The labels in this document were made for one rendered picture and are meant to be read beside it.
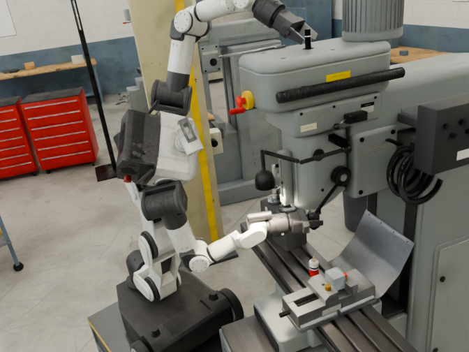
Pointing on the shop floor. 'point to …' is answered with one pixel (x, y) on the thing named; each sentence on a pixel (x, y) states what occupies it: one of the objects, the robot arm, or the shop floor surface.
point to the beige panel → (161, 35)
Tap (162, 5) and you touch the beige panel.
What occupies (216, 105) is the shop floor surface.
